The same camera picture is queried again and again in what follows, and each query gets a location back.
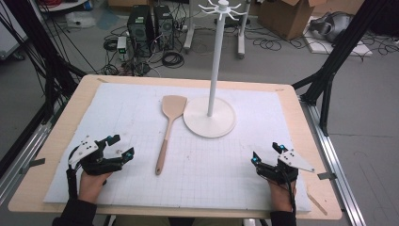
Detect person's right hand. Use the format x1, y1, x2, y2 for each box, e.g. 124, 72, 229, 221
268, 181, 297, 213

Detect white stand leg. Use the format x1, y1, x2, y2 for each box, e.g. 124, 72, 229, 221
183, 0, 198, 53
236, 0, 252, 59

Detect white utensil rack stand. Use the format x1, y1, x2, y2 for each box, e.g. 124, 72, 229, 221
183, 0, 248, 139

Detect black computer tower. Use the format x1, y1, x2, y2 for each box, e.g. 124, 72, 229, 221
126, 4, 155, 58
152, 4, 175, 52

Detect wooden spatula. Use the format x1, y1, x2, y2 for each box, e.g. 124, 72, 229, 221
154, 94, 188, 176

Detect clear plastic bag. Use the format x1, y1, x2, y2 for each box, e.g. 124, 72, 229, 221
64, 11, 97, 29

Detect black cable coil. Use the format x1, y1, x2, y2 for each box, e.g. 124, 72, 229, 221
161, 50, 185, 70

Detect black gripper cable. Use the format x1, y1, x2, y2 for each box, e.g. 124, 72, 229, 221
65, 166, 79, 201
280, 169, 297, 215

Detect small white box device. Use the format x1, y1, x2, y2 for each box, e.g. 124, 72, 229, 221
116, 35, 128, 61

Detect white flat board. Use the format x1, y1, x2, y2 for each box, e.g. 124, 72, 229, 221
302, 15, 375, 58

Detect brown cardboard box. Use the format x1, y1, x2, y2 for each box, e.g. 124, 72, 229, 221
257, 0, 327, 41

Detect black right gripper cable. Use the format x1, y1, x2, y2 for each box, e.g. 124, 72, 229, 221
280, 169, 297, 215

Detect aluminium rail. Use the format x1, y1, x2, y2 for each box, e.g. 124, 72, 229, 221
0, 121, 54, 206
300, 99, 367, 226

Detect black floor cables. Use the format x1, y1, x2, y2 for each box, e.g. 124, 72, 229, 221
244, 26, 302, 53

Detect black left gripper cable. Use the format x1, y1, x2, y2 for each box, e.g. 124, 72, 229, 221
65, 166, 79, 201

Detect thin wooden stick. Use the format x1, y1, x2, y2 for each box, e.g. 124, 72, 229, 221
306, 191, 329, 217

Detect black metal frame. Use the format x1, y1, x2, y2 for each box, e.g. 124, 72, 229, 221
0, 0, 88, 177
291, 0, 399, 137

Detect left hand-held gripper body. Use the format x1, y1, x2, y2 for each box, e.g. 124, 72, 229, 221
68, 135, 126, 176

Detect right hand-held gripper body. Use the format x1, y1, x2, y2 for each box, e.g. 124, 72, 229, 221
255, 149, 315, 186

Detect person's left hand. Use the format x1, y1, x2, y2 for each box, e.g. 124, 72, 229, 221
78, 170, 113, 205

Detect grey tape piece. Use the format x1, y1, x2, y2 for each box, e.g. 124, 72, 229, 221
316, 171, 339, 181
28, 157, 47, 168

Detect grey bag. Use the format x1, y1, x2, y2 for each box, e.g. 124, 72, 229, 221
309, 11, 355, 43

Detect white grid mat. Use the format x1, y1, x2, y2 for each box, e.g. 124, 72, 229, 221
43, 82, 312, 214

